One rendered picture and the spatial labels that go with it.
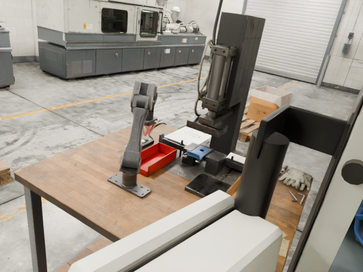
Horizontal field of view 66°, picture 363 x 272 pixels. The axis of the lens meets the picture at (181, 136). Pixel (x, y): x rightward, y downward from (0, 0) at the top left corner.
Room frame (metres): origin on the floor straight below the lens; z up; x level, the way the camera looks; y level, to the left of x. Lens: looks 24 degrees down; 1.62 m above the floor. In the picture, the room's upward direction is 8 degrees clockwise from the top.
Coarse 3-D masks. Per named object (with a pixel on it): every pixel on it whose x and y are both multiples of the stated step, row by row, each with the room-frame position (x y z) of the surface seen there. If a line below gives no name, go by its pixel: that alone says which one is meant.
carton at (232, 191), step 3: (240, 177) 1.13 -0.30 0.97; (237, 180) 1.09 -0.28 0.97; (234, 183) 1.06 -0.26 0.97; (237, 183) 1.11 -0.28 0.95; (231, 186) 1.04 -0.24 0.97; (234, 186) 1.07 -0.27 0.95; (237, 186) 1.12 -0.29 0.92; (228, 189) 1.01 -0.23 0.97; (231, 189) 1.04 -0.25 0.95; (234, 189) 1.09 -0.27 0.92; (237, 189) 1.12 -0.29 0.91; (228, 192) 1.01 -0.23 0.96; (231, 192) 1.05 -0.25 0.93; (234, 192) 1.10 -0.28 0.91; (231, 195) 1.06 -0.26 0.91; (234, 195) 1.07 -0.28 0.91; (234, 198) 1.05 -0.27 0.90
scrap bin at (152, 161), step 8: (160, 144) 1.39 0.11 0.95; (144, 152) 1.28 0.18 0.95; (152, 152) 1.34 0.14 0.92; (160, 152) 1.38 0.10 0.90; (168, 152) 1.36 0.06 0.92; (176, 152) 1.33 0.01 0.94; (144, 160) 1.27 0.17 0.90; (152, 160) 1.28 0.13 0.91; (160, 160) 1.20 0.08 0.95; (168, 160) 1.27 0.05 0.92; (144, 168) 1.19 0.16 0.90; (152, 168) 1.15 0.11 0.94; (160, 168) 1.21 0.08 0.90
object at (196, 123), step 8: (208, 112) 1.35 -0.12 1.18; (224, 112) 1.43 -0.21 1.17; (232, 112) 1.46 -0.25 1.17; (192, 120) 1.32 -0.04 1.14; (200, 120) 1.27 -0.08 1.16; (208, 120) 1.25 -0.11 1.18; (216, 120) 1.27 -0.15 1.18; (192, 128) 1.30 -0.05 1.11; (200, 128) 1.28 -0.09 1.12; (208, 128) 1.26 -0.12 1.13; (216, 128) 1.25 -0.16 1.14; (224, 128) 1.28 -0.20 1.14; (216, 136) 1.24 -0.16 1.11
